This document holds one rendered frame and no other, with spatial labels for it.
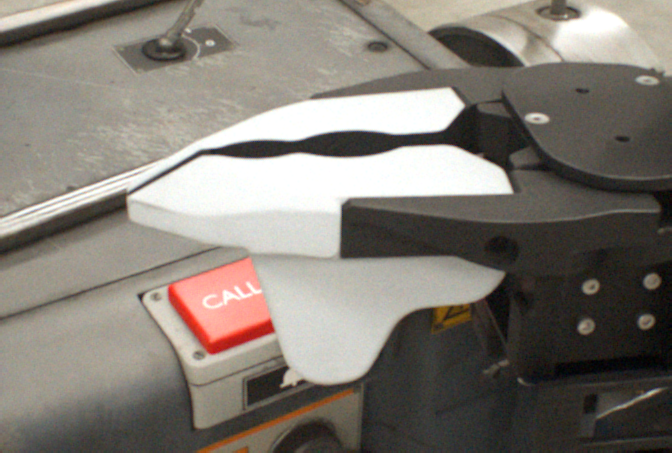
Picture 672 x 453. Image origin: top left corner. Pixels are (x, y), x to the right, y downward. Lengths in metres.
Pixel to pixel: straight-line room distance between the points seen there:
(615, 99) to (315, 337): 0.10
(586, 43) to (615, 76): 0.78
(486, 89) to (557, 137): 0.04
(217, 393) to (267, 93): 0.30
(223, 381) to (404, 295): 0.44
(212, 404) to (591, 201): 0.49
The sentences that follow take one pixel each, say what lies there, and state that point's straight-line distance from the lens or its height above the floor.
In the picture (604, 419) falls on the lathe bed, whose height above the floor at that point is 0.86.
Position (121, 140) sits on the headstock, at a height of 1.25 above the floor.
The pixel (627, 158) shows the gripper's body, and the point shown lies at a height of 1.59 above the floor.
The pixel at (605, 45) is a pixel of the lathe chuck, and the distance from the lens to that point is 1.13.
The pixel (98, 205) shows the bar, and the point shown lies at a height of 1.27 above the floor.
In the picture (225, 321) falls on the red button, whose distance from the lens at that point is 0.74.
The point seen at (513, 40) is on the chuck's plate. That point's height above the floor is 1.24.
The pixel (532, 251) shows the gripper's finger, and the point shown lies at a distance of 0.28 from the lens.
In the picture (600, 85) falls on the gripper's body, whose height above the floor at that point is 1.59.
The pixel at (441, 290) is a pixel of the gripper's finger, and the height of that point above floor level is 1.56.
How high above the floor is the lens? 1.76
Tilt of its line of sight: 36 degrees down
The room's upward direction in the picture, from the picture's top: 2 degrees clockwise
